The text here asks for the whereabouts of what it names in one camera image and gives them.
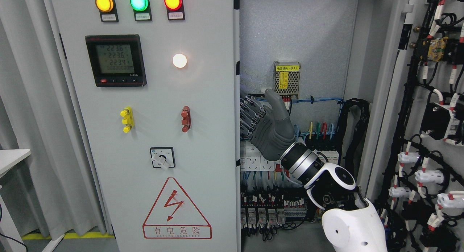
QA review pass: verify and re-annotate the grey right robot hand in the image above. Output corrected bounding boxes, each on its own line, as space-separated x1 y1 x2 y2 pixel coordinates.
239 89 295 161

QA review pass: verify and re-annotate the grey cabinet door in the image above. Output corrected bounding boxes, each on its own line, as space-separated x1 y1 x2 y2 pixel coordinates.
49 0 240 252
359 0 463 252

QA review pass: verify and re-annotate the red indicator lamp left door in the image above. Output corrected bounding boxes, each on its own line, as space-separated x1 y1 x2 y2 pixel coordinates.
164 0 185 21

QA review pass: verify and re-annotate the green indicator lamp left door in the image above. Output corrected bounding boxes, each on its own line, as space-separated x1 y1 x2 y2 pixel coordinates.
130 0 152 22

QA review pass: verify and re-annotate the yellow indicator lamp left door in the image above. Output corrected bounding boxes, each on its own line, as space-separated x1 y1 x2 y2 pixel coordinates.
95 0 118 22

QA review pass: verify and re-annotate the white socket breaker row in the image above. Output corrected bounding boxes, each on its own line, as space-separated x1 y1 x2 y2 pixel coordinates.
239 141 284 172

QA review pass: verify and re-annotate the black surge protector block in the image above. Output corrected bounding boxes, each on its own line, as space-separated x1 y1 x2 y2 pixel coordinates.
299 132 342 164

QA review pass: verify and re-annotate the metal power supply module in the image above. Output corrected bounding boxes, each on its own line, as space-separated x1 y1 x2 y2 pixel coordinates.
274 61 301 99

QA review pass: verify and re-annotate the relay and terminal row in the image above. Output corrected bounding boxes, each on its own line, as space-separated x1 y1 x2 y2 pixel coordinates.
240 186 316 241

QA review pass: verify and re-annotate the red test terminal block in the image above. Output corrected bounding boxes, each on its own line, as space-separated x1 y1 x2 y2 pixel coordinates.
181 106 192 133

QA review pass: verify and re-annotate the white lit indicator lamp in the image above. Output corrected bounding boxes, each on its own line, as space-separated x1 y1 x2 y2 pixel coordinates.
172 53 188 69

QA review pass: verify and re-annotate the red electric hazard warning sticker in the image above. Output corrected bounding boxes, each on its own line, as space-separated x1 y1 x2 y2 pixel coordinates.
142 177 212 239

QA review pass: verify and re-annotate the yellow test terminal block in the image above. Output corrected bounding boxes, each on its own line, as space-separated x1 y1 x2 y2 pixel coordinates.
120 106 134 133

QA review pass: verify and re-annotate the black digital power meter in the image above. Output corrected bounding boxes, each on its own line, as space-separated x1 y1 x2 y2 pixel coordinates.
85 34 146 87

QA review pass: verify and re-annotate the grey curtain left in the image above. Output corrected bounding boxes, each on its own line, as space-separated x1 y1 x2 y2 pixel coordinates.
1 0 109 239

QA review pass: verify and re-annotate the white desk corner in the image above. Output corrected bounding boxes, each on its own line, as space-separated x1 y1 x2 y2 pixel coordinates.
0 149 30 177

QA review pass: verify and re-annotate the black cable loom right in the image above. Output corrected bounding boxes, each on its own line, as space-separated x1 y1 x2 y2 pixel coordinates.
339 98 371 176

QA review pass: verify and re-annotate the rotary selector switch left door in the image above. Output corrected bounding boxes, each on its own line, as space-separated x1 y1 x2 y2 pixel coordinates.
150 147 175 170

